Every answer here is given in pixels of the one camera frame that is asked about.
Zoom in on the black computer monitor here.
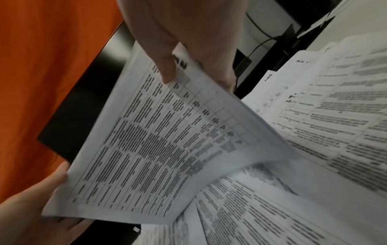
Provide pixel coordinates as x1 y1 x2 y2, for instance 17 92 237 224
36 20 143 245

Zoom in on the printed paper bundle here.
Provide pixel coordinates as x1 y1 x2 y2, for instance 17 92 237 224
40 42 295 226

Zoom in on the person's right hand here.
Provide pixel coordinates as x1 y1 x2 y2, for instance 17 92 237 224
116 0 250 93

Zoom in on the pile of printed papers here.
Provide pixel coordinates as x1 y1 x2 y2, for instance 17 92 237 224
133 32 387 245

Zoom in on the person's left hand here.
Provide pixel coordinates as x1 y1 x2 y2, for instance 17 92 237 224
0 161 92 245

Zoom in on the red-orange cloth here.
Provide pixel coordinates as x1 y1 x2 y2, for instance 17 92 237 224
0 0 125 207

